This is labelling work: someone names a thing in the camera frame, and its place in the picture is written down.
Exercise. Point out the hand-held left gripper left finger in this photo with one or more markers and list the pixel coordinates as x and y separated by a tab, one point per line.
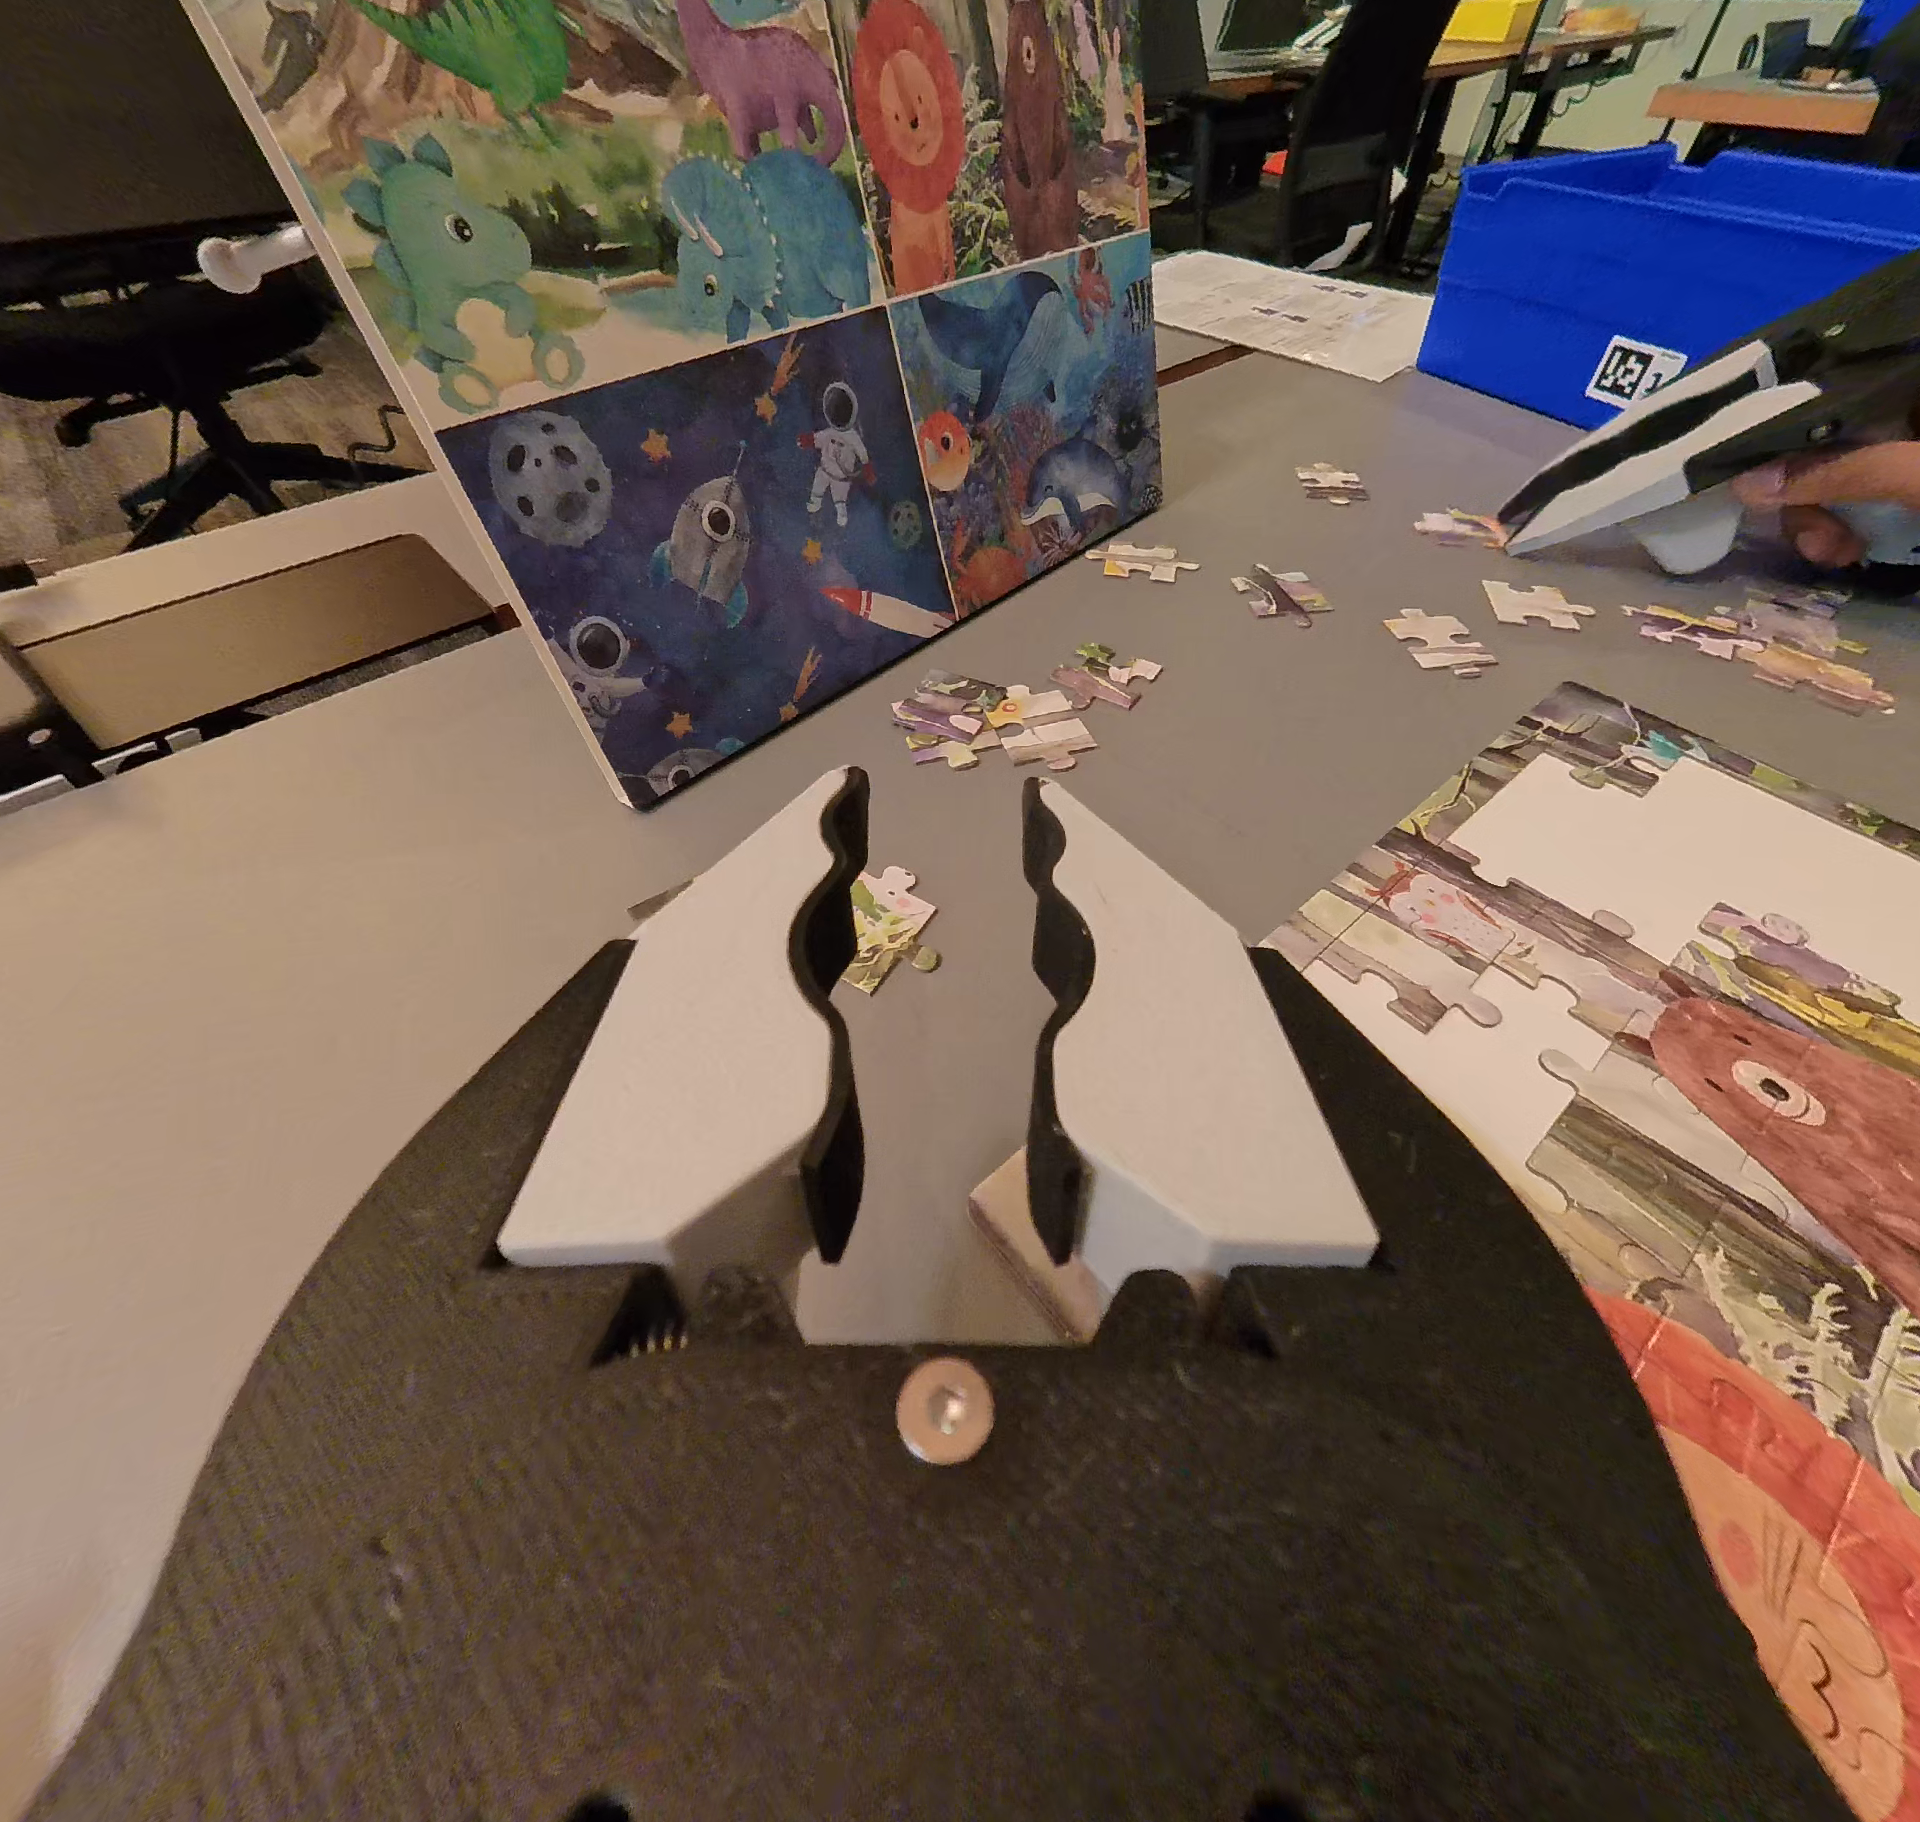
676	1103

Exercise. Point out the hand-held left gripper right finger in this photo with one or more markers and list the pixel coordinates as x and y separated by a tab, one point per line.
1201	1103

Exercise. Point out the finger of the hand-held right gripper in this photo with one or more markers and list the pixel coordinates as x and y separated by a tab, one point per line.
1613	511
1666	428

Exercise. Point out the jigsaw pieces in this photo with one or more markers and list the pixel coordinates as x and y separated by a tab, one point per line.
1531	603

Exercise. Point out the pink green jigsaw piece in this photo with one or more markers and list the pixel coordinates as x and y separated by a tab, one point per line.
893	938

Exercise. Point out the animal jigsaw puzzle board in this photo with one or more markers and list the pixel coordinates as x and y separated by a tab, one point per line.
1561	832

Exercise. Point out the person's right hand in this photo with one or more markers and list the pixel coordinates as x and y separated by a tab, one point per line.
1846	481

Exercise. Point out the blue plastic bin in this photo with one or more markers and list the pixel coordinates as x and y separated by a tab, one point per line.
1576	293
1892	15

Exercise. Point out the wooden background desk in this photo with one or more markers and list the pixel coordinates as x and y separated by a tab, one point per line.
1576	50
1755	106

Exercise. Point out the printed paper sheet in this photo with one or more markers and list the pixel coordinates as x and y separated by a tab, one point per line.
1291	307

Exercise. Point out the yellow bin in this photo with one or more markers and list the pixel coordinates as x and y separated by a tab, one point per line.
1491	20

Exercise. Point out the black high-back chair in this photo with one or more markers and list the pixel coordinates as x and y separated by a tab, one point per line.
1380	82

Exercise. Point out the puzzle box with pictures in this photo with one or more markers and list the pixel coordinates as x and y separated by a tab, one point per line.
676	503

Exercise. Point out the beige table flap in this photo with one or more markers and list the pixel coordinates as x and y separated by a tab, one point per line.
225	652

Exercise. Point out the black office chair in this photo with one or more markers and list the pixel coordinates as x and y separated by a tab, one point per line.
181	338

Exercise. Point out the white stand knob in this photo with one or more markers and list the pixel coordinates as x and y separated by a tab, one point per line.
240	262

